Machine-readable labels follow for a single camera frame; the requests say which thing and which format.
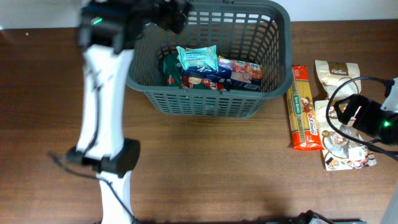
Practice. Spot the teal wet wipes packet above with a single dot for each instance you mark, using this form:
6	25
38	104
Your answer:
202	57

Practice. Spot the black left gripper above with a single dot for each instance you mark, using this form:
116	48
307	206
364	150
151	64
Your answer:
173	16

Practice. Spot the grey plastic basket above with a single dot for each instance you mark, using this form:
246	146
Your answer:
250	31

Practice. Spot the green Nescafe coffee bag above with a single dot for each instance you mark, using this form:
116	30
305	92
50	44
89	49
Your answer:
172	71

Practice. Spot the Pantree white grain pouch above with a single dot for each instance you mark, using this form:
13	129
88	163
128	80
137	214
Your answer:
333	74

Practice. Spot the Pantree mushroom pouch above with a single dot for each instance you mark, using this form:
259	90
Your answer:
340	153

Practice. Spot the Kleenex tissue multipack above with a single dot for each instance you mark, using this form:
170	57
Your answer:
232	73

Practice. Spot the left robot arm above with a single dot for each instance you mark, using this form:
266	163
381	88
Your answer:
107	35

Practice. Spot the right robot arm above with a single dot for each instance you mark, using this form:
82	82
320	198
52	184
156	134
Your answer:
378	121

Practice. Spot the San Remo spaghetti packet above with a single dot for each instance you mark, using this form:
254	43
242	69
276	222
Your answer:
303	122

